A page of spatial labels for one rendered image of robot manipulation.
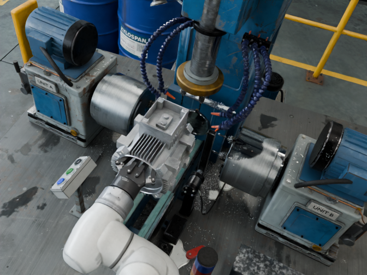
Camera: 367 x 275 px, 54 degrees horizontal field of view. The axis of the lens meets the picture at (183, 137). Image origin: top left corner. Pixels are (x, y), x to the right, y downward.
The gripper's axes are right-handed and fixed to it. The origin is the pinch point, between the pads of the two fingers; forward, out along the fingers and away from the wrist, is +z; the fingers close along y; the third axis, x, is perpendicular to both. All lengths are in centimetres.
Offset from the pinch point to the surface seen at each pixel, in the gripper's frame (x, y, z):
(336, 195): 23, -59, 23
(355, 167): 9, -59, 27
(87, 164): 29.1, 26.4, -4.6
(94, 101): 30, 42, 23
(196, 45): -6.7, 4.7, 36.6
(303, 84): 164, -43, 227
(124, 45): 115, 104, 140
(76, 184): 29.7, 25.2, -12.9
